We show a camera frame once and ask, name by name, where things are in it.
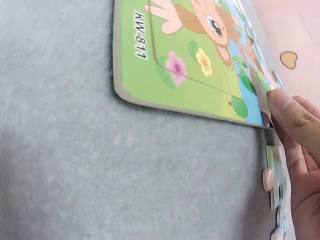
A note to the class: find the person's right hand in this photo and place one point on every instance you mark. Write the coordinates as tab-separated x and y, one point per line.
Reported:
306	180

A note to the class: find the person's right thumb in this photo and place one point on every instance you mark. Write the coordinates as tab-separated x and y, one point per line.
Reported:
295	117

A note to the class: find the green and blue puzzle piece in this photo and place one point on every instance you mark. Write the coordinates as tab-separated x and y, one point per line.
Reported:
263	83

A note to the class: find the puzzle piece with peach tab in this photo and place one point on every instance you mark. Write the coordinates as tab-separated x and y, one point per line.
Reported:
276	175

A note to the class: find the pale blue puzzle piece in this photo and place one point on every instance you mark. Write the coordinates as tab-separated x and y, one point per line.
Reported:
285	225

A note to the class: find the cartoon deer puzzle board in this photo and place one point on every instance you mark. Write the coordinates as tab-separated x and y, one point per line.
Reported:
180	75

